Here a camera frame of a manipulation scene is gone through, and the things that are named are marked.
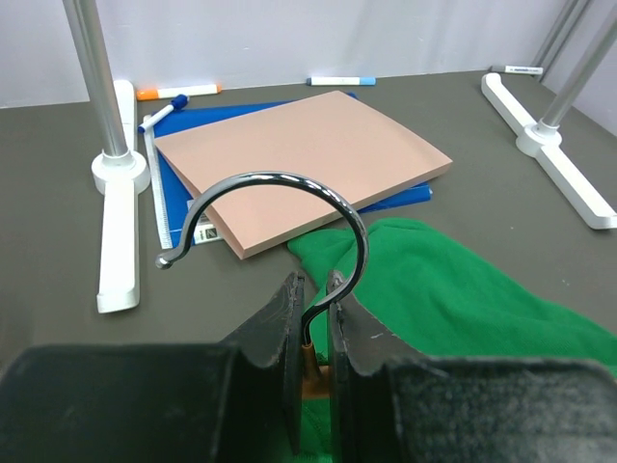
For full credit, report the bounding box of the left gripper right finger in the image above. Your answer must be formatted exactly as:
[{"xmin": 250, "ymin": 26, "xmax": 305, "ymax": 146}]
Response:
[{"xmin": 328, "ymin": 295, "xmax": 616, "ymax": 462}]

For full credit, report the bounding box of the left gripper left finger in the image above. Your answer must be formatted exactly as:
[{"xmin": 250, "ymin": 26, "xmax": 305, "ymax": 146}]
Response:
[{"xmin": 1, "ymin": 273, "xmax": 305, "ymax": 462}]

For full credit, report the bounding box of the orange clothes hanger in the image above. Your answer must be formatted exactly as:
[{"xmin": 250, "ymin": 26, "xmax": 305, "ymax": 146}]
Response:
[{"xmin": 154, "ymin": 171, "xmax": 371, "ymax": 399}]

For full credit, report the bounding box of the green tank top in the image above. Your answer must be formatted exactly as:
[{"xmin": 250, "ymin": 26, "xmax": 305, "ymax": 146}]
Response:
[{"xmin": 287, "ymin": 218, "xmax": 616, "ymax": 462}]

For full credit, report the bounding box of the pink board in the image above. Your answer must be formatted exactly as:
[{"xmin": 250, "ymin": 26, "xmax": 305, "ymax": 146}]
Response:
[{"xmin": 155, "ymin": 91, "xmax": 452, "ymax": 259}]

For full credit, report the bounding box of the white clothes rack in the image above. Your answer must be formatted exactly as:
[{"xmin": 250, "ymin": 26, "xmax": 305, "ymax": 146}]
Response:
[{"xmin": 61, "ymin": 0, "xmax": 617, "ymax": 314}]

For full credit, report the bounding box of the orange capped marker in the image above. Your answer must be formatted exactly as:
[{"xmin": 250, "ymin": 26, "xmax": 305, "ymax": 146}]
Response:
[{"xmin": 136, "ymin": 84, "xmax": 223, "ymax": 101}]

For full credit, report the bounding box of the light blue capped marker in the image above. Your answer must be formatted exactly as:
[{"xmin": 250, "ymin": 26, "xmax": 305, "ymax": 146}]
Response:
[{"xmin": 306, "ymin": 76, "xmax": 377, "ymax": 87}]

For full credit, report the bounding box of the black capped marker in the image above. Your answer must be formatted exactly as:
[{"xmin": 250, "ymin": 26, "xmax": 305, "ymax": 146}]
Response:
[{"xmin": 490, "ymin": 65, "xmax": 544, "ymax": 76}]

